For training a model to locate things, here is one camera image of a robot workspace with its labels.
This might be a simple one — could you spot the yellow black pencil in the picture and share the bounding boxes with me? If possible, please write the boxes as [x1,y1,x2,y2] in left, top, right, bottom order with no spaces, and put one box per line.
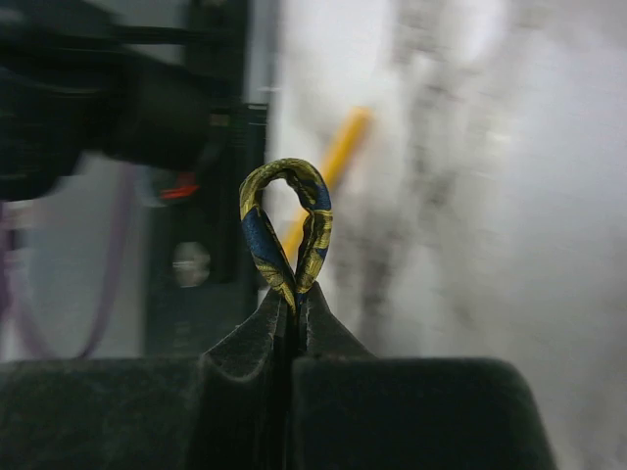
[281,107,372,260]

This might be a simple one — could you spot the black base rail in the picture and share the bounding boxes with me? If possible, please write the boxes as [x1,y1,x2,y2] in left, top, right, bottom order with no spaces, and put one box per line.
[139,1,279,356]

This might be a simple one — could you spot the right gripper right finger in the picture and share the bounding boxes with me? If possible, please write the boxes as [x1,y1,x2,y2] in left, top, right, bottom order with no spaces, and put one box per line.
[292,287,556,469]

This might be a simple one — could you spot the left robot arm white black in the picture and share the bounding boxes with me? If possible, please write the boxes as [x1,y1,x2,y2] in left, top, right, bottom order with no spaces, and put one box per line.
[1,1,233,202]

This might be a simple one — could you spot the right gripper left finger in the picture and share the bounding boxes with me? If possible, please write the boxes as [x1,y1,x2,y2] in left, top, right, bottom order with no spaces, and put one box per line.
[1,293,288,469]

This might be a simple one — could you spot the blue yellow floral tie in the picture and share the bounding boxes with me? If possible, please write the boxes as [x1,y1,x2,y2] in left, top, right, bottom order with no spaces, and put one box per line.
[239,158,333,316]

